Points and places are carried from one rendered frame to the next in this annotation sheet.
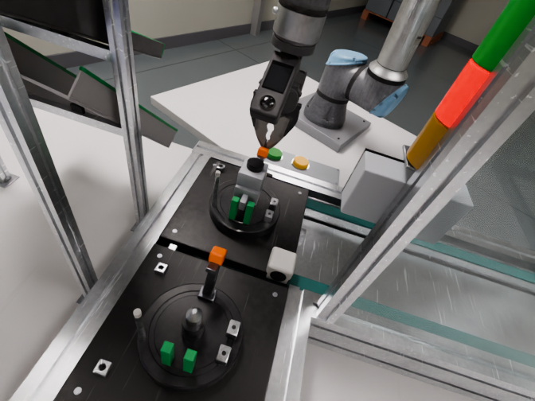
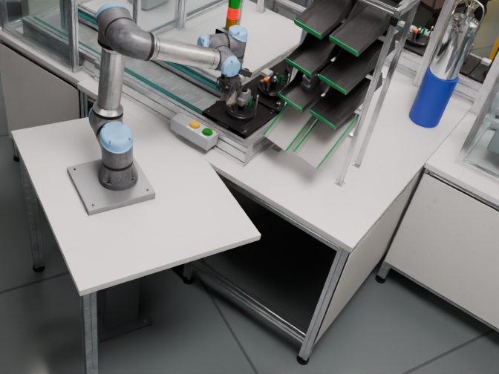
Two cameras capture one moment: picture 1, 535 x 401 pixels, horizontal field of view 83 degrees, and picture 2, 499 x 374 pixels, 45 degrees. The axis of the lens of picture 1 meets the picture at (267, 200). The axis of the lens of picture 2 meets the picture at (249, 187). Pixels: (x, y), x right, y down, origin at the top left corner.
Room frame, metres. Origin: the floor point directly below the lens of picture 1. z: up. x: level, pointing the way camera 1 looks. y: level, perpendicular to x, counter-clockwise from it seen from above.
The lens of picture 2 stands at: (2.36, 1.13, 2.52)
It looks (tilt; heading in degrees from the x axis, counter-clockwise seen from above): 41 degrees down; 206
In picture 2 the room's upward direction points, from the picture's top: 12 degrees clockwise
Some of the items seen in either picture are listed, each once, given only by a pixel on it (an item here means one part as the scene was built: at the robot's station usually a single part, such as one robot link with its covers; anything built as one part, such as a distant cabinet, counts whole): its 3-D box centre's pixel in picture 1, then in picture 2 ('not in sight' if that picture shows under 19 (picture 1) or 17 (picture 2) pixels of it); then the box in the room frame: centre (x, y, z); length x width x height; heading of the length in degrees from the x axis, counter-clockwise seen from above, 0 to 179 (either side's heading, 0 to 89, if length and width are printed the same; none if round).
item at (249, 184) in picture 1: (250, 181); (244, 94); (0.40, 0.04, 1.06); 0.08 x 0.04 x 0.07; 179
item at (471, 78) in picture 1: (479, 98); (232, 12); (0.28, -0.15, 1.34); 0.05 x 0.05 x 0.05
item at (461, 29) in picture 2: not in sight; (457, 38); (-0.38, 0.66, 1.32); 0.14 x 0.14 x 0.38
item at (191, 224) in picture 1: (243, 212); (240, 113); (0.41, 0.04, 0.96); 0.24 x 0.24 x 0.02; 89
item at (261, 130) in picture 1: (264, 123); (230, 100); (0.53, 0.05, 1.10); 0.06 x 0.03 x 0.09; 179
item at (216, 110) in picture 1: (312, 132); (130, 182); (0.98, -0.08, 0.84); 0.90 x 0.70 x 0.03; 64
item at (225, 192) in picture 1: (244, 206); (240, 110); (0.41, 0.04, 0.98); 0.14 x 0.14 x 0.02
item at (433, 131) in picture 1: (443, 145); (231, 22); (0.28, -0.15, 1.29); 0.05 x 0.05 x 0.05
